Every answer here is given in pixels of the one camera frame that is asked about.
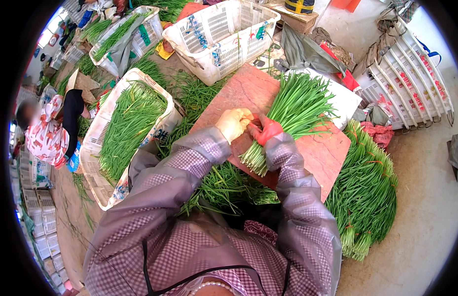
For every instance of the person's right hand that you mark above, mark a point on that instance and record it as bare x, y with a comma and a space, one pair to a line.
267, 130

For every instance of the person's left hand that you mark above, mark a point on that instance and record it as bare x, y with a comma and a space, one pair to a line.
232, 124

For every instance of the person's right fingers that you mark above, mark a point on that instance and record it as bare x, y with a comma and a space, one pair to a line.
259, 127

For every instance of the person's left fingers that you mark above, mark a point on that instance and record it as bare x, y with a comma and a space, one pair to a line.
245, 116

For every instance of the green chive bundle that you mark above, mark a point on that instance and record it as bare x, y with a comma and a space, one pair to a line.
299, 107

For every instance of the reddish stone slab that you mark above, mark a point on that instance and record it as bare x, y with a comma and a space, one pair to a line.
247, 92

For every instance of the heap of loose chives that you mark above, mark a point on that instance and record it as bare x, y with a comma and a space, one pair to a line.
221, 185

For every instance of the empty white plastic crate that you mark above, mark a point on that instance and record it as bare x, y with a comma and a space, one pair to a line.
221, 48

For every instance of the white sack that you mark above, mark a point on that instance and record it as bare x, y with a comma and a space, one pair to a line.
341, 101

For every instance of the grey-green cloth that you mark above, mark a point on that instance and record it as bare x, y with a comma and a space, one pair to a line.
306, 51

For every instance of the red cloth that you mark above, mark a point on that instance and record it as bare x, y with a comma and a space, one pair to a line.
349, 79

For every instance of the wooden box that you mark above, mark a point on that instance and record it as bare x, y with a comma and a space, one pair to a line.
299, 22

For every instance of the loose chives in crate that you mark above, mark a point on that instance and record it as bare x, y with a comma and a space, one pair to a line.
129, 129

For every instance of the red mesh bag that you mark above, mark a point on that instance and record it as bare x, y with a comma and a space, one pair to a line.
378, 133

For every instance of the yellow and black roll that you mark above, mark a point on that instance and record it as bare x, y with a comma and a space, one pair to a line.
299, 5

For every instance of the pile of tied chive bundles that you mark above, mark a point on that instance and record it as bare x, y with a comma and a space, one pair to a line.
365, 192

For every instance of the white crate with grey sheet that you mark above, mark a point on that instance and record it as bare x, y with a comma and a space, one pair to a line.
143, 40

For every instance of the person's body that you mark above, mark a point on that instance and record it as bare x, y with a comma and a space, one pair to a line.
184, 259

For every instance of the white plastic crate with chives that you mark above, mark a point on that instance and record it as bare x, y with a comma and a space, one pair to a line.
94, 137

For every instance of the stack of white plastic crates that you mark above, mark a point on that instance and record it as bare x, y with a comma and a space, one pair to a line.
402, 74

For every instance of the blue and white bag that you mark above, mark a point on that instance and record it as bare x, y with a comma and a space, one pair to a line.
74, 159

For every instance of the row of white foam boxes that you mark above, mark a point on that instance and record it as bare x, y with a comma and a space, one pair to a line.
40, 214

